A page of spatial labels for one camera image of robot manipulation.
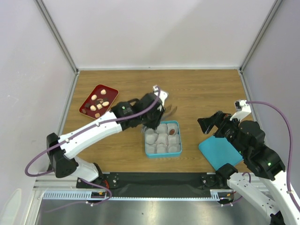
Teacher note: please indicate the dark oval chocolate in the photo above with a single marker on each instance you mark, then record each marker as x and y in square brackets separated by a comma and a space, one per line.
[172, 132]

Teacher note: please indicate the red lacquer tray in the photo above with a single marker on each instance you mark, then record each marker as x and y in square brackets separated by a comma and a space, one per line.
[105, 100]

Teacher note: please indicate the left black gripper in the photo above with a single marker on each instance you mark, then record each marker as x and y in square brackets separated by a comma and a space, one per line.
[158, 111]

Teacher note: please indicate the white oval chocolate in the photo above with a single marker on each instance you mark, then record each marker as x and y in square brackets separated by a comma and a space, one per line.
[94, 97]

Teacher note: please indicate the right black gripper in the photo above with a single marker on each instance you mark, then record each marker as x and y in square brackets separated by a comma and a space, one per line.
[219, 118]

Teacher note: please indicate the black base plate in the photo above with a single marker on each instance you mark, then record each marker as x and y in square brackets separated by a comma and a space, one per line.
[160, 184]

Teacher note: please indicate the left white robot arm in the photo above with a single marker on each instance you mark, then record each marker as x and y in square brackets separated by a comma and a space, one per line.
[63, 155]

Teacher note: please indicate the beige square chocolate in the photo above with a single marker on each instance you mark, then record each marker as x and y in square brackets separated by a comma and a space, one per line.
[99, 106]

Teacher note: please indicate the teal square tin box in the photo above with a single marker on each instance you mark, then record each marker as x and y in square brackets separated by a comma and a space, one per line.
[159, 144]

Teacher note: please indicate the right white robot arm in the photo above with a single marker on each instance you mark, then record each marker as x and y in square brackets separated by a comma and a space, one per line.
[248, 139]

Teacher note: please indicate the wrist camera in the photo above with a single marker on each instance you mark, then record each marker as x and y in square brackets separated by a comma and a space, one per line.
[243, 109]
[163, 95]

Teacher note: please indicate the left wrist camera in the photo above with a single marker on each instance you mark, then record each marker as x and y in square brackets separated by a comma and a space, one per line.
[163, 95]

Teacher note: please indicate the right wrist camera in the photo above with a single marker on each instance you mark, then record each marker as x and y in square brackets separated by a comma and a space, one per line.
[243, 109]

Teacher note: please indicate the metal tongs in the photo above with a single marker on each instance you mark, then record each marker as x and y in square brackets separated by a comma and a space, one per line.
[169, 111]

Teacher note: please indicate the aluminium frame rail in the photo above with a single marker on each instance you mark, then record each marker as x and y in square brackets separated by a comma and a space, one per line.
[71, 188]

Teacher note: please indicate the teal tin lid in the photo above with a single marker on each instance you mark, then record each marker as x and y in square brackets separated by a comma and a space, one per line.
[218, 152]

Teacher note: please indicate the white almond chocolate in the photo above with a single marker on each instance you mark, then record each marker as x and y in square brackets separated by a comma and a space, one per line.
[102, 92]

